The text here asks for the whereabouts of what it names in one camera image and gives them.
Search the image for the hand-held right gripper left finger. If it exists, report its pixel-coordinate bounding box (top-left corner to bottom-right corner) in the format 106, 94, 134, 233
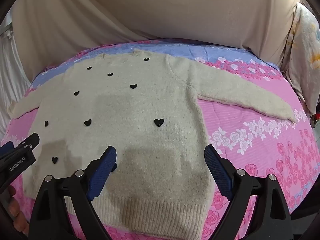
29, 145, 117, 240

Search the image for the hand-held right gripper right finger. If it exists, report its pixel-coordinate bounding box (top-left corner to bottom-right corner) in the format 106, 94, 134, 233
204, 144, 292, 240

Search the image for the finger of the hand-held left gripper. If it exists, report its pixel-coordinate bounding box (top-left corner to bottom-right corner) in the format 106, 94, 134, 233
15, 133, 40, 153
0, 141, 15, 159

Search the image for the cream sweater with black hearts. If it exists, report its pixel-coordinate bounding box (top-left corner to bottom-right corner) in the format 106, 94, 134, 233
7, 48, 297, 233

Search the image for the person's left hand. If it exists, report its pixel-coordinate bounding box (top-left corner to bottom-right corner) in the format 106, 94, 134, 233
6, 186, 29, 234

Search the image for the pink floral bed sheet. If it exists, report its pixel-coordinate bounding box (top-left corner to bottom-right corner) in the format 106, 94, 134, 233
0, 38, 319, 240

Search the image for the white satin curtain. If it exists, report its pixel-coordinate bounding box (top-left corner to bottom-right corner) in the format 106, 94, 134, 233
0, 12, 33, 140

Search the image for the pale floral blanket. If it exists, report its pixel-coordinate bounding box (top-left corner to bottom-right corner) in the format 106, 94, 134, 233
281, 2, 320, 117

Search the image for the beige draped cloth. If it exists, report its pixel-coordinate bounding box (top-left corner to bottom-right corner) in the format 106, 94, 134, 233
11, 0, 300, 80

